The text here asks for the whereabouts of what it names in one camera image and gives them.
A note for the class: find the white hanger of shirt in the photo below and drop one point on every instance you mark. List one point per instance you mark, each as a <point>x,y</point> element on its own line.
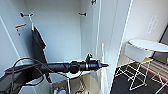
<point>102,53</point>

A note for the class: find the white wardrobe door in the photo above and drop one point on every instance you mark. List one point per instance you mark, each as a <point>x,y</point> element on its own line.
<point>8,43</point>
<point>115,36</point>

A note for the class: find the white inner cabinet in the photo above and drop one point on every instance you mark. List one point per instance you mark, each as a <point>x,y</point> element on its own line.
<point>75,76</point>

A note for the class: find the wicker storage basket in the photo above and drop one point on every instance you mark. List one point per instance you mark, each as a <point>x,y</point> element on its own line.
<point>60,90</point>

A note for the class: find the white wardrobe carcass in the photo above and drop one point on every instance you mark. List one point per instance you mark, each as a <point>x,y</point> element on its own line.
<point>60,36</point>

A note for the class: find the round white table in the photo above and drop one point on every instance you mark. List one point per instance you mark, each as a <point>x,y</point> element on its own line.
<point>148,45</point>

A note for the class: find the black hanging garment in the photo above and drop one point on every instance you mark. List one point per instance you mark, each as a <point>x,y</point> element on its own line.
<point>38,46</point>

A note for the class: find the small dark door hinge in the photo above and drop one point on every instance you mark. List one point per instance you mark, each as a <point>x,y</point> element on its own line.
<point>93,1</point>

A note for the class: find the white hanger of black garment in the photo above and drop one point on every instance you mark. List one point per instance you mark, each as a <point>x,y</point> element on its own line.
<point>32,21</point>

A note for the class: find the orange and white door label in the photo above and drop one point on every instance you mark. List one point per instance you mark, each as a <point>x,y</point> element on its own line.
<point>20,26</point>

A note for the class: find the black rail bracket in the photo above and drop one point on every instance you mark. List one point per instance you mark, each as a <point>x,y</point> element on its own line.
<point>82,14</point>
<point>25,14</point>

